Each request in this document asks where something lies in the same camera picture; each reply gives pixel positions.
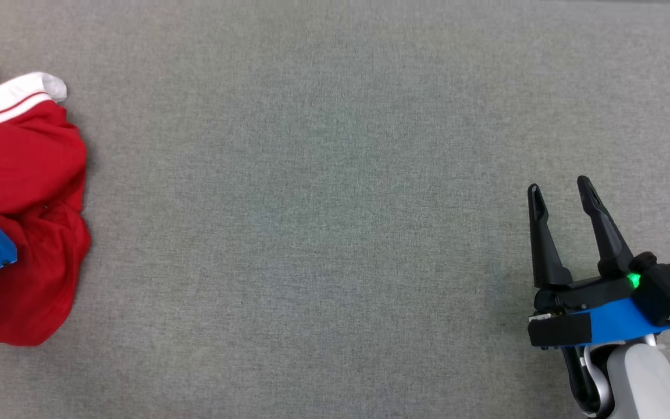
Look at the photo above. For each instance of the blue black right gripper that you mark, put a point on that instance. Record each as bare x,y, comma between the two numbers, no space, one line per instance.
602,320

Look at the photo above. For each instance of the red white basketball jersey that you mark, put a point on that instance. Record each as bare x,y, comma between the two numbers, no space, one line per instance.
21,157

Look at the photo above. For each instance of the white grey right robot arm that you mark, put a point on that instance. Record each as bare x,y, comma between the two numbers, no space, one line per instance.
643,384

